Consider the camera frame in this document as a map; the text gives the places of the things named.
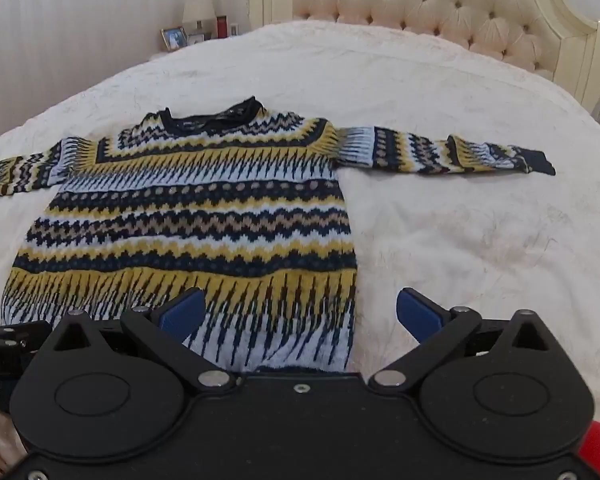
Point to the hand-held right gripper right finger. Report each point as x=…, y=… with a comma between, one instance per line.
x=421, y=314

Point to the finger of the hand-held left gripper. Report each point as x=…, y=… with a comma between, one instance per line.
x=11, y=336

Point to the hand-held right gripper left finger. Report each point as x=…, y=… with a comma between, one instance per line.
x=184, y=314

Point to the striped knit sweater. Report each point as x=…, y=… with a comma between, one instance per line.
x=190, y=200

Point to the white fluffy bedspread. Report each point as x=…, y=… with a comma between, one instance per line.
x=430, y=85

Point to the red box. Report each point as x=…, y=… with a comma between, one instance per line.
x=222, y=26

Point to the cream table lamp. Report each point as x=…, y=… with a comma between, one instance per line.
x=198, y=7

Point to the cream tufted bed headboard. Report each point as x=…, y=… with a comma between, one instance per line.
x=430, y=5

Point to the large photo frame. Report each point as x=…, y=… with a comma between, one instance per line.
x=174, y=39

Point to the small photo frame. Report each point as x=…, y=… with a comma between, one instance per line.
x=196, y=38

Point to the small white frame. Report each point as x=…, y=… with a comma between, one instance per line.
x=234, y=29

